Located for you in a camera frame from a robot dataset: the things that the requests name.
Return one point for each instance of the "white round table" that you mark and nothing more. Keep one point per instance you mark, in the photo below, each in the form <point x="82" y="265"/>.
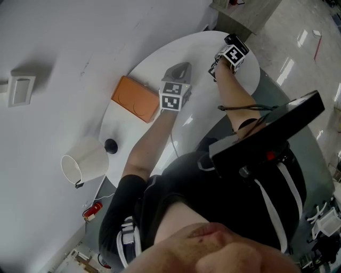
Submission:
<point x="202" y="88"/>

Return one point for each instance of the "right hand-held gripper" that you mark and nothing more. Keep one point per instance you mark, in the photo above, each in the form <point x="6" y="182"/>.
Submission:
<point x="234" y="54"/>

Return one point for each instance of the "beige wooden cabinet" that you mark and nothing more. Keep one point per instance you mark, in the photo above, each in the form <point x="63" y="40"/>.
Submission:
<point x="239" y="16"/>

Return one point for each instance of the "person's right forearm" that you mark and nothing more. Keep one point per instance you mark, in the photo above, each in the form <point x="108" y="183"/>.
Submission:
<point x="234" y="93"/>

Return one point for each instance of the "white shade table lamp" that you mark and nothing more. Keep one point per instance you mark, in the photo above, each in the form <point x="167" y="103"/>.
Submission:
<point x="88" y="158"/>

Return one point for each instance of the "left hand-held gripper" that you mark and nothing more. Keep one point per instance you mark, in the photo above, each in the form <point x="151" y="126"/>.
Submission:
<point x="170" y="101"/>

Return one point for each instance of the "orange leather box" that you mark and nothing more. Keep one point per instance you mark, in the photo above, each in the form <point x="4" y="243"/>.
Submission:
<point x="134" y="100"/>

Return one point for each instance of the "person's black shirt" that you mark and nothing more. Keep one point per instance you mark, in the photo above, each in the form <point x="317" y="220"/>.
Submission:
<point x="213" y="202"/>

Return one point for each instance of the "person's face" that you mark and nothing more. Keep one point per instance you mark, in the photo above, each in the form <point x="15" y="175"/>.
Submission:
<point x="213" y="253"/>

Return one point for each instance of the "red fire extinguisher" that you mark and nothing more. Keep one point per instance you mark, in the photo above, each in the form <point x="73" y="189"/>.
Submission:
<point x="93" y="210"/>

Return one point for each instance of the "white chair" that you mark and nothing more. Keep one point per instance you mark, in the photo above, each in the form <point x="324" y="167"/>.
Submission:
<point x="326" y="222"/>

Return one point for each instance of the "person's left forearm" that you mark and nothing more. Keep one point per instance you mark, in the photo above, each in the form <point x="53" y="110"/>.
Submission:
<point x="154" y="138"/>

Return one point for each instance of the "white wall switch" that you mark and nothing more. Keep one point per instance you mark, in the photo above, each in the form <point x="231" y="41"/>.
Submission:
<point x="20" y="90"/>

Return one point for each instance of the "black chest-mounted device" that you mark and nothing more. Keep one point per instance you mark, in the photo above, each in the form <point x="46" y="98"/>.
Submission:
<point x="266" y="136"/>

